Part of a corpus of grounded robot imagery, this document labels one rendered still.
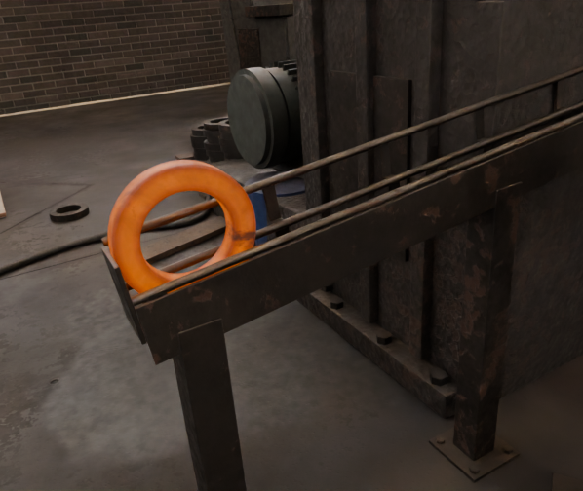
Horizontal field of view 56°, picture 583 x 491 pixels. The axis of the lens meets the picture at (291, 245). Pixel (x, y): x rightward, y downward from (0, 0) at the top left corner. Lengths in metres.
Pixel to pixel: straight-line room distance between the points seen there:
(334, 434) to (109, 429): 0.53
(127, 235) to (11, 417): 0.99
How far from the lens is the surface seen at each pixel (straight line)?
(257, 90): 2.03
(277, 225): 0.78
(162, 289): 0.67
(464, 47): 1.10
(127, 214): 0.66
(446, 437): 1.30
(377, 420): 1.34
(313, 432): 1.31
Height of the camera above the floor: 0.89
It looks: 24 degrees down
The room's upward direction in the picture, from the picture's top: 4 degrees counter-clockwise
